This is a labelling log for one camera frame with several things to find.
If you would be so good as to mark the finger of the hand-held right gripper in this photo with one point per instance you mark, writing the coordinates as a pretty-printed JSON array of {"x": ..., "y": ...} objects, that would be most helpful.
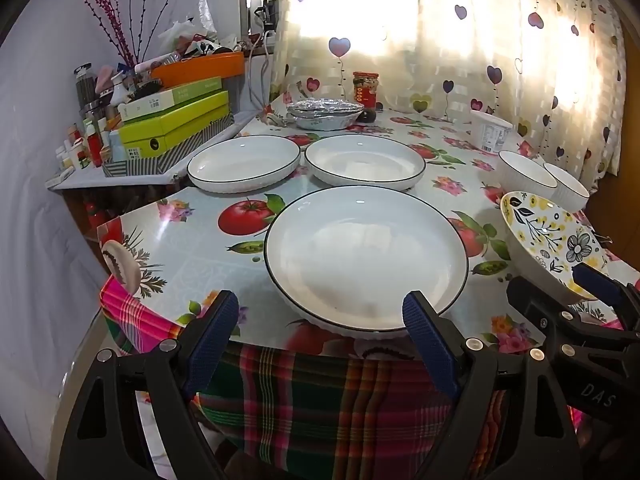
[
  {"x": 595, "y": 280},
  {"x": 530, "y": 300}
]

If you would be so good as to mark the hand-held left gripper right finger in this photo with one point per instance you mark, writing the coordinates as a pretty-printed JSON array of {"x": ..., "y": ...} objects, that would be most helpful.
[{"x": 430, "y": 340}]

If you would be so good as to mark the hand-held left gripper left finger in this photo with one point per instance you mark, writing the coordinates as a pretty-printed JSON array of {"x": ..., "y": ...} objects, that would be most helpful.
[{"x": 215, "y": 340}]

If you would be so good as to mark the yellow black floral bowl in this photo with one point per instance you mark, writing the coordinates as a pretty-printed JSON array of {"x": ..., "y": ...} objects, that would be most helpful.
[{"x": 545, "y": 230}]

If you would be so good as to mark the white ribbed bowl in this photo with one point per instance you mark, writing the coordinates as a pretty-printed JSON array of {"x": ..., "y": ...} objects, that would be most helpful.
[
  {"x": 567, "y": 187},
  {"x": 525, "y": 175}
]

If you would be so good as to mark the white plate black rim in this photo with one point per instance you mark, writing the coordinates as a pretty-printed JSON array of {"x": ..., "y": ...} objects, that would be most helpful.
[
  {"x": 365, "y": 255},
  {"x": 365, "y": 157},
  {"x": 245, "y": 160}
]

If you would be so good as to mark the pink green plaid cloth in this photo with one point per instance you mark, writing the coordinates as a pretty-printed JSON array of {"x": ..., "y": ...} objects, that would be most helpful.
[{"x": 325, "y": 410}]

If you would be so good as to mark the white plastic tub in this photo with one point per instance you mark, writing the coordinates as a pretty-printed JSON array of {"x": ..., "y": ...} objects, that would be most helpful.
[{"x": 490, "y": 132}]

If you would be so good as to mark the red canister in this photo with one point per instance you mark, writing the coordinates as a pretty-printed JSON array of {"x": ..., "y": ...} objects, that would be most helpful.
[{"x": 95, "y": 212}]

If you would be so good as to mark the grey striped box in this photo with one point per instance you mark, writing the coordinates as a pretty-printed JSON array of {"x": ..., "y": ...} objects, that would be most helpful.
[{"x": 170, "y": 160}]

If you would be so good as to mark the side table with white top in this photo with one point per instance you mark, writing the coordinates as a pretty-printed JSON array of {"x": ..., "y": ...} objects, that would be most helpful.
[{"x": 90, "y": 179}]

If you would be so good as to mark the lime green box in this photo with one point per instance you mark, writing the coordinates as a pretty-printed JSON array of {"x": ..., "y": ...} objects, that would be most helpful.
[{"x": 175, "y": 130}]

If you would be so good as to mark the light blue box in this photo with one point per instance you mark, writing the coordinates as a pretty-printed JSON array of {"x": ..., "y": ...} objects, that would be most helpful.
[{"x": 115, "y": 147}]

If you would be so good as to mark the small white flat box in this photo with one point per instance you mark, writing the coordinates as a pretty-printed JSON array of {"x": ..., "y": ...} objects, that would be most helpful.
[{"x": 61, "y": 175}]

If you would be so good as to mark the cluster of small bottles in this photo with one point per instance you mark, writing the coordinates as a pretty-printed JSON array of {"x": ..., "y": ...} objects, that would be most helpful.
[{"x": 92, "y": 145}]

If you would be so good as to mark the dark round object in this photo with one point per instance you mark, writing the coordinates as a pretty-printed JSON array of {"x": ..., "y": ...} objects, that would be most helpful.
[{"x": 368, "y": 116}]

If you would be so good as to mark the pale green flat box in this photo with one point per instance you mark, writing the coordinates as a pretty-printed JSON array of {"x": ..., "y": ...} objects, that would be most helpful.
[{"x": 170, "y": 97}]

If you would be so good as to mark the red label glass jar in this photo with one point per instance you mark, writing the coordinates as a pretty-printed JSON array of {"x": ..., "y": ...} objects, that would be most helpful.
[{"x": 365, "y": 91}]

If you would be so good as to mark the black hairbrush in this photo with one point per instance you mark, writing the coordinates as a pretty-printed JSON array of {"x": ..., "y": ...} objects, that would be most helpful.
[{"x": 147, "y": 89}]

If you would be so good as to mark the white spray bottle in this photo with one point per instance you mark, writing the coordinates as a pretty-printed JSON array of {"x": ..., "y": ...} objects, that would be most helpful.
[{"x": 120, "y": 95}]

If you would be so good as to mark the orange tray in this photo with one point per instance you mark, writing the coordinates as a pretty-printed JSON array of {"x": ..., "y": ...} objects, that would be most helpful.
[{"x": 200, "y": 67}]

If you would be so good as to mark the heart print curtain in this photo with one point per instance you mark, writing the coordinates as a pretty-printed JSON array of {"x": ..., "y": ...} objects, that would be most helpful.
[{"x": 450, "y": 35}]

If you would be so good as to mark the tall dark glass jar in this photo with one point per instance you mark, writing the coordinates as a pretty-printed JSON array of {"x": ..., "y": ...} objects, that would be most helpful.
[{"x": 84, "y": 87}]

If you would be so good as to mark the purple berry branches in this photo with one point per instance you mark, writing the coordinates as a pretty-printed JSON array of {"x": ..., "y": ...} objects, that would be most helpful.
[{"x": 121, "y": 45}]

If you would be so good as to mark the clear plastic bag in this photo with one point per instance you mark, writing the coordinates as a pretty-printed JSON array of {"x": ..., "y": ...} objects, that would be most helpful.
[{"x": 185, "y": 30}]

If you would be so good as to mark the black appliance on windowsill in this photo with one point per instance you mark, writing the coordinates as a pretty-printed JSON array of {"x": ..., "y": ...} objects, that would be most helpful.
[{"x": 270, "y": 12}]

